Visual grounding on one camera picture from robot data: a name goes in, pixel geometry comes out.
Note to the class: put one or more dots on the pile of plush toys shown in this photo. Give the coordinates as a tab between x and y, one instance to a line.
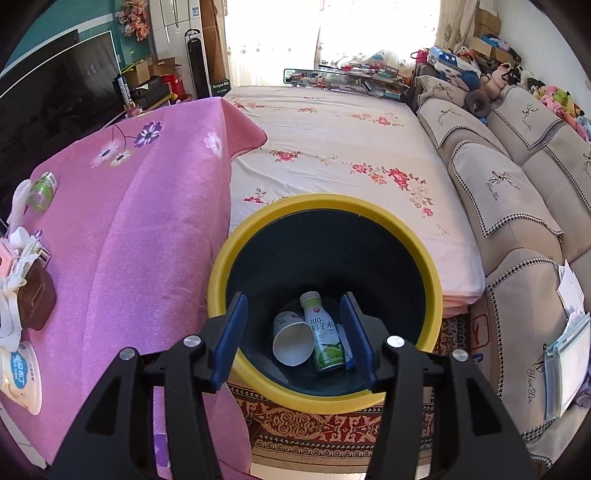
561	99

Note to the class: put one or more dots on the white floral sheet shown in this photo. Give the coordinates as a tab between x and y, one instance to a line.
332	138

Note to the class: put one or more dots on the crumpled white tissue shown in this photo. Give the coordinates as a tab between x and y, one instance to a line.
23	242

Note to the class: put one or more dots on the cluttered glass table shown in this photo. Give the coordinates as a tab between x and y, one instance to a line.
360	76

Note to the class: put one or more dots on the brown leather wallet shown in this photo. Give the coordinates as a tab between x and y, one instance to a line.
36	297

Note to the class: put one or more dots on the open cardboard box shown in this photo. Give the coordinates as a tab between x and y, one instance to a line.
137	73
164	67

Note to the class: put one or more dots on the pink plush pig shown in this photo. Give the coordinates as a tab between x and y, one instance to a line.
496	81

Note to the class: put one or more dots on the pink tissue pack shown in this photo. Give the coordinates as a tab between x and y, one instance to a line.
7	261

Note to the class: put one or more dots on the black tower fan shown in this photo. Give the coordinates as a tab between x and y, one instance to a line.
198	64

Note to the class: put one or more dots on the blue star print bag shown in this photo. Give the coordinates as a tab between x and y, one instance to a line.
445	59

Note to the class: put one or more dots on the yellow rimmed trash bin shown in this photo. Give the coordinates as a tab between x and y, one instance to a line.
323	201

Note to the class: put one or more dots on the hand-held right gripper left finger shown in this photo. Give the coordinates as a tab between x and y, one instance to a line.
230	339

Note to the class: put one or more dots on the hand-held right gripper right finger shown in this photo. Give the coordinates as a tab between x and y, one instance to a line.
359	339

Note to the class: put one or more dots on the white green drink bottle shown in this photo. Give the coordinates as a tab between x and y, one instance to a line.
323	334

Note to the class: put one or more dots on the small white blue packet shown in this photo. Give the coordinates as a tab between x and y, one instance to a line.
347	359

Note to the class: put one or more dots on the tall cardboard box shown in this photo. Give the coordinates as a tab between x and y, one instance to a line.
214	41

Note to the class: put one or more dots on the pink floral tablecloth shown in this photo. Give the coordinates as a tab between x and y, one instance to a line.
138	230

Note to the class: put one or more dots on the beige sofa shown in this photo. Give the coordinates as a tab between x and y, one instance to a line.
508	184

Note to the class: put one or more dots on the pink artificial flowers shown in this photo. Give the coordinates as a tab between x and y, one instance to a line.
134	18

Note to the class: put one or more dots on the white wet wipes pack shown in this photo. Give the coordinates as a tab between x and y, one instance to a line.
21	378

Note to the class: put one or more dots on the white foam net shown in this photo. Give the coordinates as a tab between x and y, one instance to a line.
18	201

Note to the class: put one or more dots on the grey neck pillow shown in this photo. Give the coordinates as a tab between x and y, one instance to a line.
478	105

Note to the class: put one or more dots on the stack of cardboard boxes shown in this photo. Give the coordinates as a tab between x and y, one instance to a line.
489	32

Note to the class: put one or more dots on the clear bottle with green cap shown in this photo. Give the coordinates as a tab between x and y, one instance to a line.
41	194

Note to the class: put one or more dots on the clear file pouch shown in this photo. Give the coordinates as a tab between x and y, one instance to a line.
563	369

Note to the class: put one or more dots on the white paper cup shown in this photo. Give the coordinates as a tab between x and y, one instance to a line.
291	346

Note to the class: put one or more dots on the red box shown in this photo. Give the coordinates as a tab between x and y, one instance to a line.
176	87

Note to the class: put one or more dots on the crumpled white plastic wrap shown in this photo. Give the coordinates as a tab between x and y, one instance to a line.
8	314

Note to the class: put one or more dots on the long white black box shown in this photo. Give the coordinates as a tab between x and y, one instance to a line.
123	94

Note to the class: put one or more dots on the red patterned rug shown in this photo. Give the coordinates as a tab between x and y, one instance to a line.
300	424

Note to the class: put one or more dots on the large black television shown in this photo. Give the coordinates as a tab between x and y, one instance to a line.
55	92

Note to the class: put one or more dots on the small pink box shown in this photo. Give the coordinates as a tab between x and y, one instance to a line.
133	110

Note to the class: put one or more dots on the white lace curtain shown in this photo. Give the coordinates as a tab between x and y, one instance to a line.
277	37

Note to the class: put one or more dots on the loose white papers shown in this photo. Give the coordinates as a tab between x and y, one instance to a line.
570	290

